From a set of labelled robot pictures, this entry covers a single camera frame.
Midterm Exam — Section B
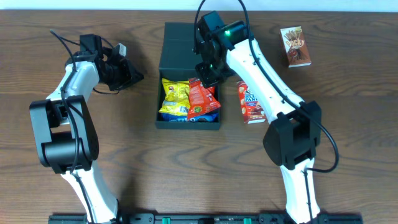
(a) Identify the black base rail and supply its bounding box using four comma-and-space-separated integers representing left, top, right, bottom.
48, 212, 364, 224

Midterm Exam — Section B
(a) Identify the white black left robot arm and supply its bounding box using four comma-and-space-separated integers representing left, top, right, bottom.
29, 49, 143, 223

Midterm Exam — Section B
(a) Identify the red snack bag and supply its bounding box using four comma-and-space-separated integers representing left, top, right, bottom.
187, 78, 221, 120

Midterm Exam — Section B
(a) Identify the yellow snack bag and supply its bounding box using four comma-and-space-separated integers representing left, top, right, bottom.
159, 78, 190, 116

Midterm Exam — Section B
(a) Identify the red Hello Panda box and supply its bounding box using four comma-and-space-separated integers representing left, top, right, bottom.
237, 80, 267, 124

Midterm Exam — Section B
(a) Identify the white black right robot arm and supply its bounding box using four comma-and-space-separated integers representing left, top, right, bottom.
194, 17, 322, 223

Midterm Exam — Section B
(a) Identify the dark green box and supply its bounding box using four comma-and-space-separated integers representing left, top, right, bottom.
155, 22, 221, 130

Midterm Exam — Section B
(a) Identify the brown Pocky box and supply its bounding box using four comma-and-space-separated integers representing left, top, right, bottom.
280, 26, 312, 68

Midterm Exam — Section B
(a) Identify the blue Oreo packet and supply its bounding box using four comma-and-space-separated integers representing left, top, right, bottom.
160, 113, 218, 123

